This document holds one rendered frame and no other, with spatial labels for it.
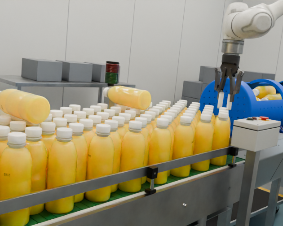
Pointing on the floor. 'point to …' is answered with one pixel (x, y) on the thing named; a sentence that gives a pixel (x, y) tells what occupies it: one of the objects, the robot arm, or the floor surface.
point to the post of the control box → (247, 188)
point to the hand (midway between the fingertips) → (225, 101)
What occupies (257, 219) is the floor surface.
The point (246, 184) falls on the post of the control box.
